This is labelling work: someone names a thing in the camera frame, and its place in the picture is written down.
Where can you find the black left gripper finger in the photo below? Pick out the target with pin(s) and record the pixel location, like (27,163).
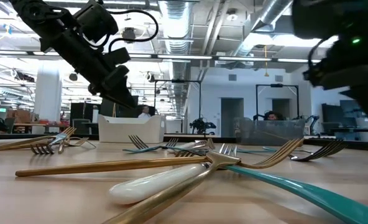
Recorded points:
(120,98)

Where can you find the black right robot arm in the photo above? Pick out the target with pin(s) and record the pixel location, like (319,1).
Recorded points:
(327,18)

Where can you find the black background robot arm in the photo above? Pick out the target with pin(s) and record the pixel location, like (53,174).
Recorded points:
(201,126)

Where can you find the wide black cabinet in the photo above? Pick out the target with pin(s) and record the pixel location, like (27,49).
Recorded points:
(107,110)

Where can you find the dark computer monitor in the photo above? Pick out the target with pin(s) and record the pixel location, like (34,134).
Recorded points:
(347,113)

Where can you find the white plastic bin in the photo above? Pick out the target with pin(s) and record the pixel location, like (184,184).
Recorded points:
(131,132)

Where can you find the narrow black cabinet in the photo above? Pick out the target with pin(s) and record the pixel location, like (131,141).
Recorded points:
(78,112)

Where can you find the grey-green chair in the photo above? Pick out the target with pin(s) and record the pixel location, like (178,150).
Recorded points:
(81,126)

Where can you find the black ceiling-hung device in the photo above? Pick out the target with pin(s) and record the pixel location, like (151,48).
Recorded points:
(128,34)

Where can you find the white square column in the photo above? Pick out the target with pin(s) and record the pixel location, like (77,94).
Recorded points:
(47,105)

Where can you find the long ceiling light strip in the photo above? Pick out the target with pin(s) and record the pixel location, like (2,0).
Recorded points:
(249,58)
(184,57)

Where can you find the brown cardboard box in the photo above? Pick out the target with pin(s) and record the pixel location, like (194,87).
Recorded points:
(19,116)

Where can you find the grey door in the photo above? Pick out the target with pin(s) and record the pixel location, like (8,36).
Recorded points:
(282,107)
(230,109)

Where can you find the green exit sign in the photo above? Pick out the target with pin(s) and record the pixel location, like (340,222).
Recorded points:
(2,109)

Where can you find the translucent grey plastic bin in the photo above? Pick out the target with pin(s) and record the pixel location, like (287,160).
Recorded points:
(249,137)

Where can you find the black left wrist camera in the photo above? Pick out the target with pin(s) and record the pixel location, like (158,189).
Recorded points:
(97,21)

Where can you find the black gantry frame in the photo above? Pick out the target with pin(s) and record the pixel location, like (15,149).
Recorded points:
(277,85)

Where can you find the silver spiral air duct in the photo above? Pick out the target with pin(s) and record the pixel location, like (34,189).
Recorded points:
(175,25)
(264,18)

